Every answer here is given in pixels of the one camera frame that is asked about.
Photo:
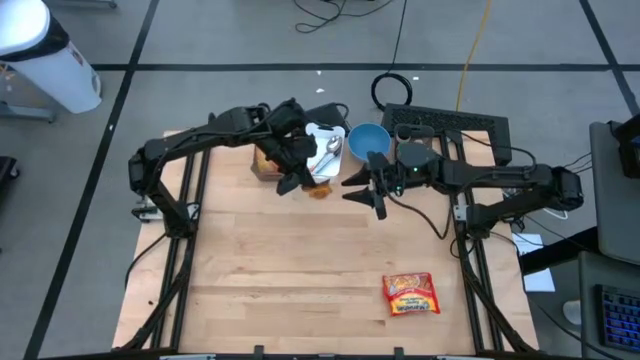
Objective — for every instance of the white computer mouse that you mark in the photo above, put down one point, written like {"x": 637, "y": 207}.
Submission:
{"x": 572, "y": 312}

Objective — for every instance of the orange ramen packet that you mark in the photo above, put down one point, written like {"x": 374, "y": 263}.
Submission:
{"x": 261, "y": 164}

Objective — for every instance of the black perforated panel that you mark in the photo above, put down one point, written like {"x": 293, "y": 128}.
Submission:
{"x": 450, "y": 120}

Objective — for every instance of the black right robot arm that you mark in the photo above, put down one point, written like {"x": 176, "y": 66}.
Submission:
{"x": 500, "y": 175}

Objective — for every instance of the backlit keyboard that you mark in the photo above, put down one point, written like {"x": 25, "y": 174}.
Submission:
{"x": 620, "y": 317}

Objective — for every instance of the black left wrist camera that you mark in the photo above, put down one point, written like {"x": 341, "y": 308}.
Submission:
{"x": 290, "y": 111}

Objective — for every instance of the white paper sheet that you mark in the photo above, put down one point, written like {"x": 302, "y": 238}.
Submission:
{"x": 537, "y": 280}

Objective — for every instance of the white plastic bin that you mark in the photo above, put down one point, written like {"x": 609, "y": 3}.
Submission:
{"x": 336, "y": 169}

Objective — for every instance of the grey desk foot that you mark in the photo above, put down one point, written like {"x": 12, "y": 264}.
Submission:
{"x": 25, "y": 114}

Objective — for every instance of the red ramen packet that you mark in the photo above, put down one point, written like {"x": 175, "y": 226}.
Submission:
{"x": 411, "y": 294}

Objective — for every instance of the grey metal mounting bracket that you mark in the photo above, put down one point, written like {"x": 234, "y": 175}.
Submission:
{"x": 459, "y": 212}
{"x": 147, "y": 212}

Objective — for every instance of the translucent grey bin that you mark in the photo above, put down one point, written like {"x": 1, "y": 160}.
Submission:
{"x": 260, "y": 172}
{"x": 429, "y": 137}

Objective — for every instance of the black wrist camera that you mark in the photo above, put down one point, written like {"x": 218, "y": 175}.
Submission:
{"x": 290, "y": 111}
{"x": 377, "y": 160}

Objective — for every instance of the black box device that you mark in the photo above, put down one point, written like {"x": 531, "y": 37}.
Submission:
{"x": 627, "y": 150}

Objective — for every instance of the taco seasoning pouch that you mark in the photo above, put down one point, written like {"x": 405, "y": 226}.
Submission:
{"x": 321, "y": 191}

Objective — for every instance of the blue bowl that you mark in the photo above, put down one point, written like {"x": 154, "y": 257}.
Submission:
{"x": 369, "y": 141}

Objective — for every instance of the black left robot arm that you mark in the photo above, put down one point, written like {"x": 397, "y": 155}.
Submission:
{"x": 200, "y": 137}

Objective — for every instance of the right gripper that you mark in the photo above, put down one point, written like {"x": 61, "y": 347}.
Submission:
{"x": 387, "y": 182}

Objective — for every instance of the grey desk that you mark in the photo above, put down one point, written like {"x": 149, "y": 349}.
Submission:
{"x": 615, "y": 210}
{"x": 590, "y": 300}

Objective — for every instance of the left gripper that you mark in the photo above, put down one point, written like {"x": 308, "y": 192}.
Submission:
{"x": 295, "y": 155}

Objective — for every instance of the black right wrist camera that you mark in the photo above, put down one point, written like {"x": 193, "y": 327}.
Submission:
{"x": 377, "y": 160}

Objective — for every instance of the black wedge-shaped stand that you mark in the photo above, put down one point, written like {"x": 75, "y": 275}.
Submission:
{"x": 330, "y": 114}

